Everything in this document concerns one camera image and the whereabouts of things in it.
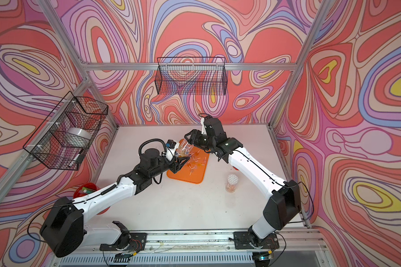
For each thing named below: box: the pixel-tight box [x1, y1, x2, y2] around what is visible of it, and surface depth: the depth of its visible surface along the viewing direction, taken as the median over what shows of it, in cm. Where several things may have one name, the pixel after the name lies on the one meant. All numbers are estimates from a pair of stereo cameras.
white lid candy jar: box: [175, 138, 194, 157], surface depth 76 cm
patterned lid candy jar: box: [225, 173, 239, 194], surface depth 84 cm
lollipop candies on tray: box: [187, 150, 207, 176], surface depth 102 cm
